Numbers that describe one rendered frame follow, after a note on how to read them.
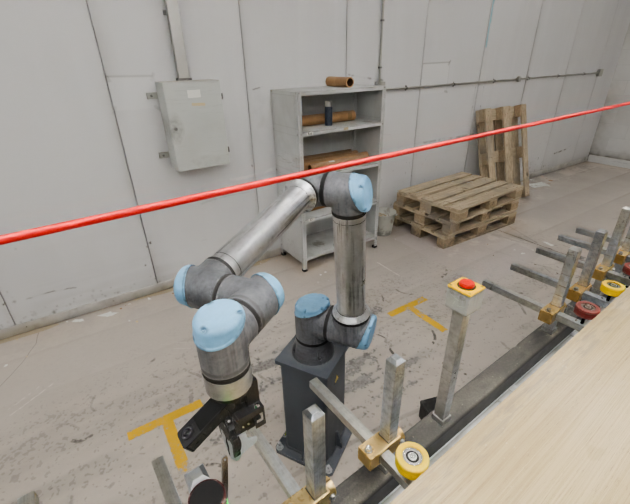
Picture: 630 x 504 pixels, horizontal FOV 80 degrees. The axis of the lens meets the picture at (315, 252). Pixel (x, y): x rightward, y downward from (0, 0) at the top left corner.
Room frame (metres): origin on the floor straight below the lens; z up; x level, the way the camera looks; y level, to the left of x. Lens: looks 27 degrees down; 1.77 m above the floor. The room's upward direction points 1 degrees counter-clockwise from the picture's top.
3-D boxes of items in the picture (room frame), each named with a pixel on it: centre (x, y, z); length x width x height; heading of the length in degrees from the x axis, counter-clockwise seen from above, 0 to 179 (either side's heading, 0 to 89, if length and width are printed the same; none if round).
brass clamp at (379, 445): (0.68, -0.17, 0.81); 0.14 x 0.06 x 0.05; 126
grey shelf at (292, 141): (3.45, -0.15, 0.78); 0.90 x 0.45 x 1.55; 123
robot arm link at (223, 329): (0.53, 0.17, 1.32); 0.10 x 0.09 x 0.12; 156
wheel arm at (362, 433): (0.74, -0.11, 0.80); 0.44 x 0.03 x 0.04; 36
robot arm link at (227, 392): (0.53, 0.17, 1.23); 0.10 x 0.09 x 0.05; 36
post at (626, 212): (1.57, -1.41, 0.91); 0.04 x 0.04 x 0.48; 36
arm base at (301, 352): (1.30, 0.02, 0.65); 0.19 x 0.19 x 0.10
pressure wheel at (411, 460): (0.58, -0.23, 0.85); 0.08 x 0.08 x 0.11
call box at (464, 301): (0.84, -0.40, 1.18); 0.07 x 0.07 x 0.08; 36
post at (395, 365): (0.69, -0.19, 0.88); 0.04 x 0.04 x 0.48; 36
